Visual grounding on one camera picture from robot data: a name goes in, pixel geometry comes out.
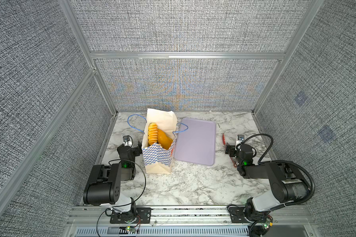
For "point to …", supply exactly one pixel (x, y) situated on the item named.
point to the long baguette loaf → (163, 139)
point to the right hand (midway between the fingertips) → (236, 142)
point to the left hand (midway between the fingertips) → (131, 142)
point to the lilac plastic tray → (195, 141)
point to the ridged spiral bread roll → (152, 133)
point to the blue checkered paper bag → (157, 159)
